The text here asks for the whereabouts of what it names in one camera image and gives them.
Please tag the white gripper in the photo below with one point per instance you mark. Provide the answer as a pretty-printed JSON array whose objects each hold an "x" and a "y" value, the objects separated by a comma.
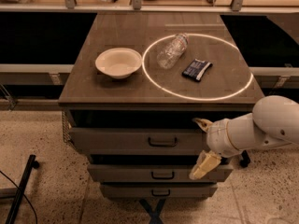
[{"x": 219, "y": 137}]

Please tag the grey drawer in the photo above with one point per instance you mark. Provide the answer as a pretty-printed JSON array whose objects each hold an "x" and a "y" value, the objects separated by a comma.
[
  {"x": 158, "y": 190},
  {"x": 105, "y": 141},
  {"x": 108, "y": 173}
]

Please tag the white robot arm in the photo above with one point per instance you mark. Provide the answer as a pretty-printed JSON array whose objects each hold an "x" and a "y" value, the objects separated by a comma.
[{"x": 273, "y": 123}]

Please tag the grey wooden drawer cabinet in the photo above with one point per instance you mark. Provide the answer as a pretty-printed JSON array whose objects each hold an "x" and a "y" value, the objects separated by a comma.
[{"x": 153, "y": 97}]

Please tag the black caster wheel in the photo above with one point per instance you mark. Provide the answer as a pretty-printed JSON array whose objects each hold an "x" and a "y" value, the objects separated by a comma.
[{"x": 245, "y": 159}]

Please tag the dark blue snack packet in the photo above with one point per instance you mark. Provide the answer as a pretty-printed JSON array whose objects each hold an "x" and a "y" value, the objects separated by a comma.
[{"x": 196, "y": 69}]

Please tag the clear plastic water bottle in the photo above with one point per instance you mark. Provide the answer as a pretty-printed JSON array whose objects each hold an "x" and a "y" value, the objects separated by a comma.
[{"x": 172, "y": 51}]

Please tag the white bowl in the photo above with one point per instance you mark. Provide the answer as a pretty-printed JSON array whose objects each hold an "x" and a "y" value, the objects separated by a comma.
[{"x": 118, "y": 63}]

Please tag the black metal stand leg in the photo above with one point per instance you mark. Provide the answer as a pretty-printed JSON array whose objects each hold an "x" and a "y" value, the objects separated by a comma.
[{"x": 31, "y": 164}]

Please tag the grey metal railing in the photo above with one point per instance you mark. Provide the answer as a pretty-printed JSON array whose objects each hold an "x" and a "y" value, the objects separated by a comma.
[{"x": 217, "y": 6}]

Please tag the wire mesh basket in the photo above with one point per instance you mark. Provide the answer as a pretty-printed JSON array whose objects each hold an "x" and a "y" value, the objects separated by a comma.
[{"x": 66, "y": 128}]

